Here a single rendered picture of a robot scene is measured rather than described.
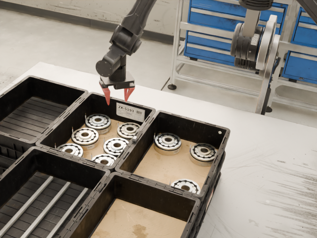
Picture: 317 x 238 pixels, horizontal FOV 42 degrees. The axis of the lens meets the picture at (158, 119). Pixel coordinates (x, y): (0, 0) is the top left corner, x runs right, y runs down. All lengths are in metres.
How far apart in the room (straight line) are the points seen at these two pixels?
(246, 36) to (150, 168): 0.66
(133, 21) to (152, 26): 3.20
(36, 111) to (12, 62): 2.27
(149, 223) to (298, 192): 0.68
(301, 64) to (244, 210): 1.93
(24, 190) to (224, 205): 0.72
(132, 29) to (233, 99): 2.41
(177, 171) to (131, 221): 0.29
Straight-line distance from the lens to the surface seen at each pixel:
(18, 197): 1.44
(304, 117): 3.59
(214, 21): 3.31
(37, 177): 1.50
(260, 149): 1.91
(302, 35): 3.26
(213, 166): 1.40
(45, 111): 1.82
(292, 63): 3.35
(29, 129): 1.73
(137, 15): 1.25
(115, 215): 1.35
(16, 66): 3.99
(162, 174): 1.50
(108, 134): 1.66
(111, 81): 1.36
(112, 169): 1.36
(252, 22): 1.72
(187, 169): 1.53
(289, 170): 1.85
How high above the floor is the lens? 1.83
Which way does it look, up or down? 35 degrees down
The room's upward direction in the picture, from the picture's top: 5 degrees clockwise
